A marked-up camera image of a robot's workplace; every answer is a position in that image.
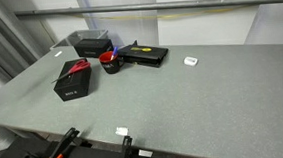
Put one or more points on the blue marker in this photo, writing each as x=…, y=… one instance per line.
x=114, y=52

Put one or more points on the flat black case yellow logo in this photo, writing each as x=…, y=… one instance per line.
x=143, y=55

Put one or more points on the black mug red inside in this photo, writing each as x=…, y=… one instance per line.
x=111, y=67

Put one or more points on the small white plastic object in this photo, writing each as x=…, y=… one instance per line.
x=190, y=61

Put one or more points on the white tape piece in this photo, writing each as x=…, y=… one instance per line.
x=121, y=131
x=58, y=53

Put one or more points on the black orange bar clamp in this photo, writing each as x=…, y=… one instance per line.
x=126, y=150
x=61, y=148

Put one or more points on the white label sticker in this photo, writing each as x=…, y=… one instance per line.
x=145, y=153

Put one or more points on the black stereo camera box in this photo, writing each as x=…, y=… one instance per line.
x=92, y=47
x=73, y=86

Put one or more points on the grey metal pipe rail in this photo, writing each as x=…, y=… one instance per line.
x=143, y=7

